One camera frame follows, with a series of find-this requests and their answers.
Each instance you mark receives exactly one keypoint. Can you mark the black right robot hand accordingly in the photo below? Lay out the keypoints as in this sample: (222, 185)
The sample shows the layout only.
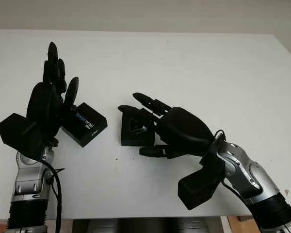
(184, 131)

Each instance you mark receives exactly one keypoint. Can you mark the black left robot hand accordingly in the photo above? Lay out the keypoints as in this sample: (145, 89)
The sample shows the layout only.
(43, 106)

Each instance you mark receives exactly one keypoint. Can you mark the small silver depth camera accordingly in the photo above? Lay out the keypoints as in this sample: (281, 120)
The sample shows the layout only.
(141, 129)

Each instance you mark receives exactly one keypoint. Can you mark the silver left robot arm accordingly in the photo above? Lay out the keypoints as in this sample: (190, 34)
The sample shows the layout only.
(29, 179)

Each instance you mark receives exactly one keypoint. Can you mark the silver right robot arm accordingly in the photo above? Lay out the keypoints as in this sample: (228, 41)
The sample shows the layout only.
(252, 174)

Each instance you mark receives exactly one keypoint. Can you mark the black box base with insert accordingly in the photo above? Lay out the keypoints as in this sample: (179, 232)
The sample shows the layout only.
(135, 140)

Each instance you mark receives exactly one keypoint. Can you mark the black RealSense box lid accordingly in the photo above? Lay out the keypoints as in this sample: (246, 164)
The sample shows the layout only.
(97, 121)

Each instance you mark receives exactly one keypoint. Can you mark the dark grey robot torso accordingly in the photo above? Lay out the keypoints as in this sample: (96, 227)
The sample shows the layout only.
(135, 225)

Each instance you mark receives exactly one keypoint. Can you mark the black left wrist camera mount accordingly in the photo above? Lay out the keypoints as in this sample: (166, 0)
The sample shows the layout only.
(14, 131)

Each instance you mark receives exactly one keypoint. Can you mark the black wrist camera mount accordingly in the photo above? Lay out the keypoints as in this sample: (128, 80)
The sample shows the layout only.
(198, 187)
(14, 131)

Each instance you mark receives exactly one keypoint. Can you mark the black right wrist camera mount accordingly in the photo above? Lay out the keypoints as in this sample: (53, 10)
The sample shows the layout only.
(198, 187)

